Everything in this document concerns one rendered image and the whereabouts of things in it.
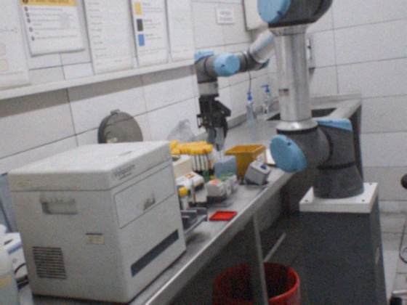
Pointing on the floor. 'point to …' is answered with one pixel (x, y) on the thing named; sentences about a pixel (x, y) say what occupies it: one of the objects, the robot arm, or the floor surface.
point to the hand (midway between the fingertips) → (219, 147)
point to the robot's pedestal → (344, 257)
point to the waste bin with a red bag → (232, 285)
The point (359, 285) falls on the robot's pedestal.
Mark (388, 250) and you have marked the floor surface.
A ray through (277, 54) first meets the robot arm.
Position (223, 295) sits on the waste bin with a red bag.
